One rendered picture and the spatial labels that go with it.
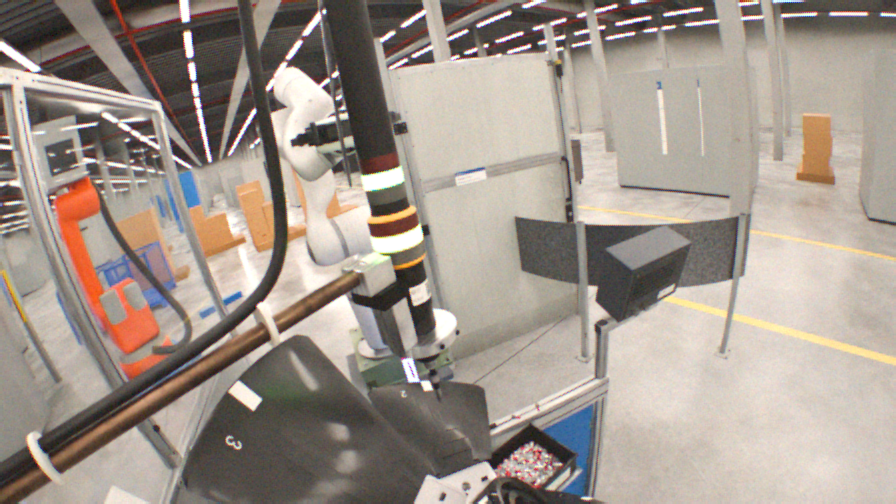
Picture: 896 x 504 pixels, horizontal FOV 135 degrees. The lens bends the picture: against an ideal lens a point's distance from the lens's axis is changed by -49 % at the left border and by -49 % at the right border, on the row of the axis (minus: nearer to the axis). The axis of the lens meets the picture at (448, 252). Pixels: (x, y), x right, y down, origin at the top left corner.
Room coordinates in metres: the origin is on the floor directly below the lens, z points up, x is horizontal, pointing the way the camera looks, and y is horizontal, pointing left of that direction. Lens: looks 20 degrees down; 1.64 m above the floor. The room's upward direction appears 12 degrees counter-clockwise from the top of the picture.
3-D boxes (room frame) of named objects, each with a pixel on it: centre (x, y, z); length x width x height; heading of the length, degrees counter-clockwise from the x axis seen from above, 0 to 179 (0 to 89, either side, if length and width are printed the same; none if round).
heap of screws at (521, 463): (0.54, -0.08, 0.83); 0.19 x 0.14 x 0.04; 121
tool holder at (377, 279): (0.29, 0.05, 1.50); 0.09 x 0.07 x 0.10; 140
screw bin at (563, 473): (0.54, -0.07, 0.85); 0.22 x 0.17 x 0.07; 121
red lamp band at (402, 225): (0.30, 0.04, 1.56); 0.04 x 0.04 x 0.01
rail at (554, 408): (0.67, 0.04, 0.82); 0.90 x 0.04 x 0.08; 105
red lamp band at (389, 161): (0.30, 0.04, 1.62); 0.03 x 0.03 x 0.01
